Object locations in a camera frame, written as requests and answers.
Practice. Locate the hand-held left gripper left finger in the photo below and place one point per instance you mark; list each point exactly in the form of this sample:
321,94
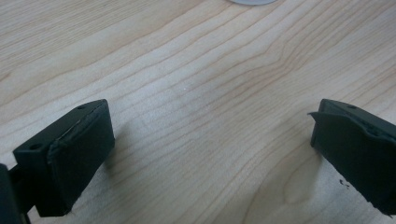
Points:
71,161

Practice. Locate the pale round disc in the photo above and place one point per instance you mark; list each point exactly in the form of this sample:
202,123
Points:
252,2

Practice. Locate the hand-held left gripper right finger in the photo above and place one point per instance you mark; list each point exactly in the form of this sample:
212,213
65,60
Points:
358,149

